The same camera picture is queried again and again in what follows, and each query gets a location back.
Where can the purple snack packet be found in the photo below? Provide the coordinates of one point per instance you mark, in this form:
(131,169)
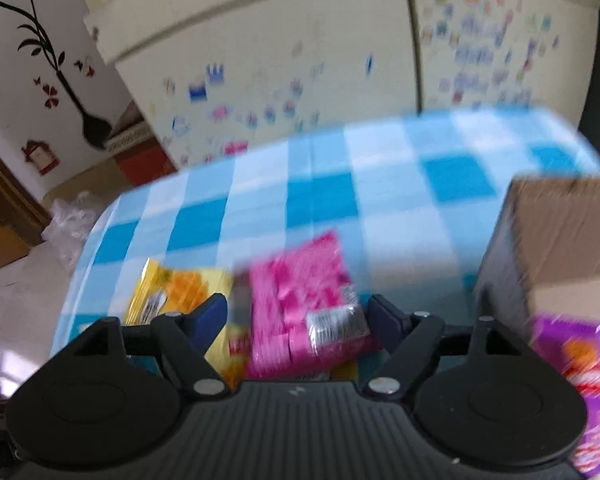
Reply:
(580,360)

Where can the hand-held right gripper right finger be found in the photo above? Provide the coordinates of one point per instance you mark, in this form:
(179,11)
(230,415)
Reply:
(385,321)

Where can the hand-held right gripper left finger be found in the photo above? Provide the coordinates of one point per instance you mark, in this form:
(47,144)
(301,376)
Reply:
(212,316)

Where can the yellow snack packet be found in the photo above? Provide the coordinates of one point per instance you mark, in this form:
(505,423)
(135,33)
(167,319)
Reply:
(185,290)

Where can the blue white checkered tablecloth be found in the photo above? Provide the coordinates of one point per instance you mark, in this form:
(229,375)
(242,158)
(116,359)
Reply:
(380,160)

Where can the brown wooden door frame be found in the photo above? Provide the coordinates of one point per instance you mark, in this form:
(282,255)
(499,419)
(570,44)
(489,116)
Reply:
(5,200)

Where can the red brown cardboard box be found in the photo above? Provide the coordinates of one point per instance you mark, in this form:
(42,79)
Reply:
(140,155)

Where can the pink snack packet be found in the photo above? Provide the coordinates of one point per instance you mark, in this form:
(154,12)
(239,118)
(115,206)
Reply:
(300,300)

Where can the black flower spoon wall decal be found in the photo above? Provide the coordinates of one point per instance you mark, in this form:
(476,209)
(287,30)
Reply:
(92,127)

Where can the clear plastic bag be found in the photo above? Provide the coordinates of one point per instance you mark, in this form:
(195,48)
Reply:
(72,230)

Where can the red frame wall decal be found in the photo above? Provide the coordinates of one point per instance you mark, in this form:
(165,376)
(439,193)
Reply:
(41,157)

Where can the cream cabinet with stickers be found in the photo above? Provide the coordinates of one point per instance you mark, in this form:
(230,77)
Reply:
(280,50)

